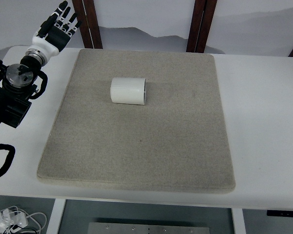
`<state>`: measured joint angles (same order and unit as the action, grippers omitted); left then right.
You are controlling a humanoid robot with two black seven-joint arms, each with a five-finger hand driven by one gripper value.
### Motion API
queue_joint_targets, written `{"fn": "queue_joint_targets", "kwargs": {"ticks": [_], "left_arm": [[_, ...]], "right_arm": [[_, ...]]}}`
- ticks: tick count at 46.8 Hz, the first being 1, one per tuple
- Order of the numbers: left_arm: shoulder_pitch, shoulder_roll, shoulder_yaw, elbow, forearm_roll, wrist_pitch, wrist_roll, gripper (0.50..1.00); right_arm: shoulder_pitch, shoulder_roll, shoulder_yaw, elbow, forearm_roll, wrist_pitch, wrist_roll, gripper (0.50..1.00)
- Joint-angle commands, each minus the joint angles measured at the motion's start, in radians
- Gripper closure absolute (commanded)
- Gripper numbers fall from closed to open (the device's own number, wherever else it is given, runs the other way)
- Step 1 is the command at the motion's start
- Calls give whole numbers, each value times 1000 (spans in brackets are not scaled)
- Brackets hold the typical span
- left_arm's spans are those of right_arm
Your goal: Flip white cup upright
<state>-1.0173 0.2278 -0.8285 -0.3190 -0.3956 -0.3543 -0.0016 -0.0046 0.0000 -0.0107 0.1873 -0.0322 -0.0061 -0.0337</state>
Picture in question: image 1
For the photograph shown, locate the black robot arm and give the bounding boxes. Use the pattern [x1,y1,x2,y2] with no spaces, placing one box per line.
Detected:
[0,48,48,128]

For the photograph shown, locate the black desk control panel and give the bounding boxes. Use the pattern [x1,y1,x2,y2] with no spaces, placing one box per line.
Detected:
[267,210,293,217]

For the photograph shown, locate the white ribbed cup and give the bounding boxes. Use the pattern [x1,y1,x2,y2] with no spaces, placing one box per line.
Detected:
[110,78,146,105]

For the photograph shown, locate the metal base plate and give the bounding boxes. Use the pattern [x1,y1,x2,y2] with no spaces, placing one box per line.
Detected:
[87,222,210,234]

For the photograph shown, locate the white charger and cables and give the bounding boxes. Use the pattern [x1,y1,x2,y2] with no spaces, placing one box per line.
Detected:
[0,206,48,234]

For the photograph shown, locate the left brown wooden frame post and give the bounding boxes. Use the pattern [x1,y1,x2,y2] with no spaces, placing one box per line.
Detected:
[72,0,103,49]

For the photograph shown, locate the black sleeved cable loop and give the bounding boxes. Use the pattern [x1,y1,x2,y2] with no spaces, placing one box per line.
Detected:
[0,143,16,181]

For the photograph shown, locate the beige felt mat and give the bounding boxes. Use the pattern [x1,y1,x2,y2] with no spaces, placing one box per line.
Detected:
[37,49,235,194]

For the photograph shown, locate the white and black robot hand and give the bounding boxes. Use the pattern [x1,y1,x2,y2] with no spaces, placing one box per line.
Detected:
[32,0,82,57]

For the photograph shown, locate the middle brown wooden frame post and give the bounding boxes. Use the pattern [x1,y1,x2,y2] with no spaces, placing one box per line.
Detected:
[186,0,217,53]

